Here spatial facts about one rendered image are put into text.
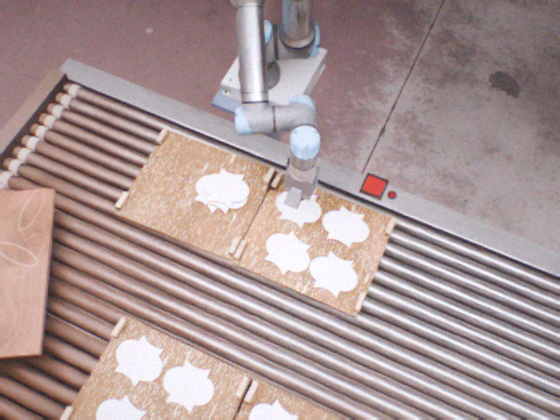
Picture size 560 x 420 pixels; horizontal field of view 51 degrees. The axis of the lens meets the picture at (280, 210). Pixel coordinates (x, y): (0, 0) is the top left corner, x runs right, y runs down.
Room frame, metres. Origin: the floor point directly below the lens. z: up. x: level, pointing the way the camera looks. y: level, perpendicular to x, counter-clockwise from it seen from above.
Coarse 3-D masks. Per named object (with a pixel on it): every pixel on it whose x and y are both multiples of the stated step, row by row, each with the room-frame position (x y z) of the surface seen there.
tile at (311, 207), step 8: (280, 200) 0.87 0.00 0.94; (304, 200) 0.87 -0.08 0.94; (312, 200) 0.88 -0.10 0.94; (280, 208) 0.84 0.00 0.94; (288, 208) 0.84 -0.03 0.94; (304, 208) 0.85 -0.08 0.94; (312, 208) 0.85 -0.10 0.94; (320, 208) 0.85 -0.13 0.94; (288, 216) 0.82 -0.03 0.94; (296, 216) 0.82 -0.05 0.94; (304, 216) 0.82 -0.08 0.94; (312, 216) 0.82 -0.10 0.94; (320, 216) 0.82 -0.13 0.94
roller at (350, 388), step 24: (72, 264) 0.64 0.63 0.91; (96, 264) 0.64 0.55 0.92; (120, 288) 0.57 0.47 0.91; (144, 288) 0.57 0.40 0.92; (192, 312) 0.50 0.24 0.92; (240, 336) 0.43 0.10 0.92; (288, 360) 0.37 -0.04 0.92; (336, 384) 0.31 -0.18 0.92; (384, 408) 0.25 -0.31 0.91; (408, 408) 0.25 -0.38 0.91
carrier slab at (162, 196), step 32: (160, 160) 1.01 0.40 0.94; (192, 160) 1.01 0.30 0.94; (224, 160) 1.02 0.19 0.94; (128, 192) 0.88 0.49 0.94; (160, 192) 0.89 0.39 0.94; (192, 192) 0.89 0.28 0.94; (256, 192) 0.90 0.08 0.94; (160, 224) 0.77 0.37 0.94; (192, 224) 0.78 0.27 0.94; (224, 224) 0.78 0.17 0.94; (224, 256) 0.67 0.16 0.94
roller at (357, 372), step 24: (72, 240) 0.71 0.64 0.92; (120, 264) 0.64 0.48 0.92; (168, 288) 0.57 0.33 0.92; (216, 312) 0.50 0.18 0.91; (240, 312) 0.51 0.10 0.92; (264, 336) 0.44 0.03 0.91; (288, 336) 0.44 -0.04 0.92; (336, 360) 0.38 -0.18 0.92; (384, 384) 0.32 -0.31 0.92; (432, 408) 0.26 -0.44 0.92
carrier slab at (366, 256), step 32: (320, 192) 0.91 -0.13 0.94; (256, 224) 0.79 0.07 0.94; (288, 224) 0.79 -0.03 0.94; (320, 224) 0.80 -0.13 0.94; (384, 224) 0.81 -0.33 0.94; (256, 256) 0.68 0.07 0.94; (320, 256) 0.69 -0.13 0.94; (352, 256) 0.69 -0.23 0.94; (288, 288) 0.58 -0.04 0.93; (320, 288) 0.58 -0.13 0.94
